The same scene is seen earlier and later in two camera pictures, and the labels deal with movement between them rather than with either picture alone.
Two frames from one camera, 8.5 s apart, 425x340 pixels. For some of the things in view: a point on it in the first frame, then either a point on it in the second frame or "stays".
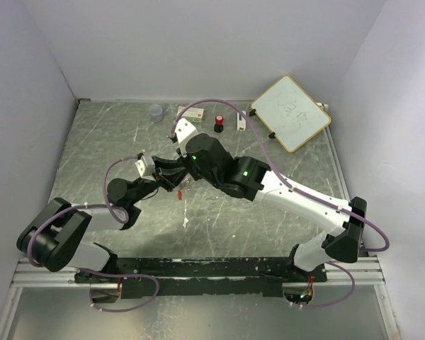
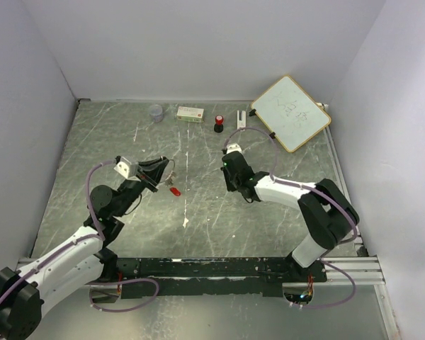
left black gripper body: (144, 188) stays
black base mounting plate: (199, 278) stays
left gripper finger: (168, 177) -> (152, 178)
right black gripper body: (197, 174) -> (230, 181)
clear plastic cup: (156, 113) stays
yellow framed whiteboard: (290, 113) stays
